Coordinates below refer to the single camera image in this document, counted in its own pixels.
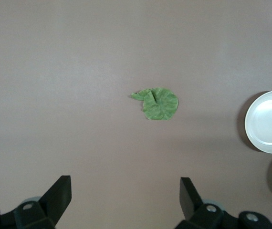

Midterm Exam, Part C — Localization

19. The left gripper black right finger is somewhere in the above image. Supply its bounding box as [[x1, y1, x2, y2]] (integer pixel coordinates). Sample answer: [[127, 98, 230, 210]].
[[175, 177, 225, 229]]

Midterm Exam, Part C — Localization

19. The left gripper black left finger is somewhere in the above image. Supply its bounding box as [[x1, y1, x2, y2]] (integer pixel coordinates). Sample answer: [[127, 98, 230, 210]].
[[14, 175, 73, 229]]

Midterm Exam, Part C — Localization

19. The green lettuce leaf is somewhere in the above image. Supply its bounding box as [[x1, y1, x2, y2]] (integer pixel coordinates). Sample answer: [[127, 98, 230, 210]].
[[130, 87, 179, 122]]

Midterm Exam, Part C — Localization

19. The beige round plate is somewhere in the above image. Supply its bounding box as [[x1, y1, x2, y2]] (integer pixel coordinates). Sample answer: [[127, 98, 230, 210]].
[[244, 90, 272, 154]]

